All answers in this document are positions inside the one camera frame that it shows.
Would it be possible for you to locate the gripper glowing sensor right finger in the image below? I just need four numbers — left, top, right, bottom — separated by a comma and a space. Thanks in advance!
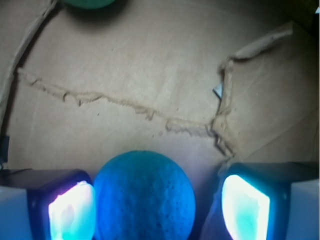
200, 161, 320, 240

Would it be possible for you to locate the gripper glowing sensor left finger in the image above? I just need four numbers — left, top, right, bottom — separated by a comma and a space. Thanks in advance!
0, 168, 96, 240

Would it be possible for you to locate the blue dimpled ball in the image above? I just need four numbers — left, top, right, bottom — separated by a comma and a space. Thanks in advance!
94, 151, 196, 240

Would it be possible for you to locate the green dimpled ball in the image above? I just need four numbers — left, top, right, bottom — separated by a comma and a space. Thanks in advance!
62, 0, 115, 10

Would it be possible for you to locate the brown paper bag bin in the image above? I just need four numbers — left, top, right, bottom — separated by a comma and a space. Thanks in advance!
0, 0, 320, 176

